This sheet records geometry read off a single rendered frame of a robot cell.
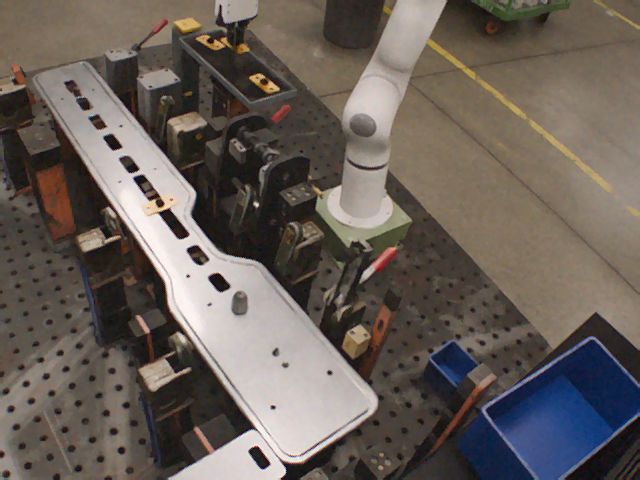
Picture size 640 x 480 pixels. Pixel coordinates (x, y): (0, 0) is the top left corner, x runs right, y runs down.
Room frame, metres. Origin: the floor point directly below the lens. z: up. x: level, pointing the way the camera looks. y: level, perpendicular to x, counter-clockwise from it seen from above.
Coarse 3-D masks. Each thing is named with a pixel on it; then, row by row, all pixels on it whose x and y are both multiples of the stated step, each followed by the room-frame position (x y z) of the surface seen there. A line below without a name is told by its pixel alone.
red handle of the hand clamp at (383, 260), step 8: (392, 248) 0.79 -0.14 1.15; (384, 256) 0.77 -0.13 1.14; (392, 256) 0.78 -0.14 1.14; (376, 264) 0.76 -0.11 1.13; (384, 264) 0.76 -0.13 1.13; (368, 272) 0.75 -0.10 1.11; (376, 272) 0.75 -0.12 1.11; (360, 280) 0.73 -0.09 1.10; (368, 280) 0.74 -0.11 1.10; (336, 304) 0.69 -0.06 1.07
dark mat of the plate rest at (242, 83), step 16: (192, 48) 1.36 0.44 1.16; (208, 48) 1.38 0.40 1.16; (224, 48) 1.39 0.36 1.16; (208, 64) 1.30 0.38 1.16; (224, 64) 1.31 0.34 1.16; (240, 64) 1.32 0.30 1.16; (256, 64) 1.34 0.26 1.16; (240, 80) 1.25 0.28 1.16; (272, 80) 1.28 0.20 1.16; (256, 96) 1.19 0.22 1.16
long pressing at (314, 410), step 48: (48, 96) 1.25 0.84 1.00; (96, 96) 1.29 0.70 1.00; (96, 144) 1.08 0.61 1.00; (144, 144) 1.12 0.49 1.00; (192, 192) 0.98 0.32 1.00; (144, 240) 0.81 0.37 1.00; (192, 240) 0.83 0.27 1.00; (192, 288) 0.71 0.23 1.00; (240, 288) 0.73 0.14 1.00; (192, 336) 0.60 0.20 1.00; (240, 336) 0.62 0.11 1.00; (288, 336) 0.64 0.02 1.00; (240, 384) 0.52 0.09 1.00; (288, 384) 0.54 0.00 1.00; (336, 384) 0.56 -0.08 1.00; (288, 432) 0.44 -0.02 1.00; (336, 432) 0.46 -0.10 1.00
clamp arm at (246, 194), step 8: (248, 184) 0.93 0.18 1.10; (240, 192) 0.92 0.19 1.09; (248, 192) 0.91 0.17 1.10; (240, 200) 0.91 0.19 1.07; (248, 200) 0.91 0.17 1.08; (240, 208) 0.91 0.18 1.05; (248, 208) 0.91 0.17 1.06; (232, 216) 0.92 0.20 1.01; (240, 216) 0.90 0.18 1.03; (248, 216) 0.91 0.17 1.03; (232, 224) 0.90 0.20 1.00; (240, 224) 0.90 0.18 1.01
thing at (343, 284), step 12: (360, 240) 0.73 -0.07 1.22; (348, 252) 0.69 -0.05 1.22; (360, 252) 0.71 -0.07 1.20; (372, 252) 0.71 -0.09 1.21; (348, 264) 0.72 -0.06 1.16; (360, 264) 0.70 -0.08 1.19; (348, 276) 0.71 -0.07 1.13; (360, 276) 0.70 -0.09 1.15; (336, 288) 0.71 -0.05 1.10; (348, 288) 0.69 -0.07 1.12; (348, 300) 0.69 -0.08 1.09; (336, 312) 0.68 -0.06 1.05
